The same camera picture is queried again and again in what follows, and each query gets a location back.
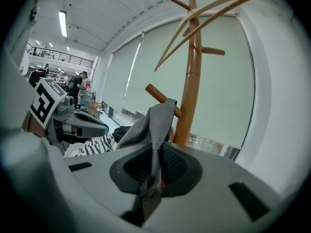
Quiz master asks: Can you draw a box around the black backpack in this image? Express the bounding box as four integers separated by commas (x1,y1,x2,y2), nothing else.
112,126,132,143

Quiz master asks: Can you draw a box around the person's left forearm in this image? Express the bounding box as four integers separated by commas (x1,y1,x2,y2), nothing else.
22,110,47,137

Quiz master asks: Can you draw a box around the black framed window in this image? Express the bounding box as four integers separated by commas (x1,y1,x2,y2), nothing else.
102,100,241,160

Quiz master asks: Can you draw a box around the striped black white cloth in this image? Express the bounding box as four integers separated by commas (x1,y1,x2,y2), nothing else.
75,133,115,157

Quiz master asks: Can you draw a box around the black mezzanine railing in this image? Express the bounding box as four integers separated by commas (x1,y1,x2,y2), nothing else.
26,42,95,69

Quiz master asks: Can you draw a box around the pale green roller blind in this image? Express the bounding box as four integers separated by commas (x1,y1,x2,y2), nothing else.
101,35,143,114
122,15,255,150

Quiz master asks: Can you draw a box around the long ceiling light tube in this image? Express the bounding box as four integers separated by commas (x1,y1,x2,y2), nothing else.
58,10,68,38

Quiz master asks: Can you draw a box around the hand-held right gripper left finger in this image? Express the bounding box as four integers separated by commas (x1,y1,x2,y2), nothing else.
63,143,154,233

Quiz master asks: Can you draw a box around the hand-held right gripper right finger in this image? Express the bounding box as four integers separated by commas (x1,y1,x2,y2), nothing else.
143,142,292,233

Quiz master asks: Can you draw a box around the wooden shelf unit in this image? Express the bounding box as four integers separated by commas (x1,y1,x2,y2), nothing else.
87,100,103,119

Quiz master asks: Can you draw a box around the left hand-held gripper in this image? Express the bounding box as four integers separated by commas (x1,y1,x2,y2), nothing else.
28,78,109,155

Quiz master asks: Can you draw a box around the pale wooden clothes hanger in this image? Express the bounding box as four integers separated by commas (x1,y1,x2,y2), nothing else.
154,0,276,72

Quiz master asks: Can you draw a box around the brown wooden coat rack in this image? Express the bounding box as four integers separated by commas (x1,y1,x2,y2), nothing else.
145,0,226,147

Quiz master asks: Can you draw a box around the grey cap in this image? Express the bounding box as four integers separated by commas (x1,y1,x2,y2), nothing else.
116,98,178,224

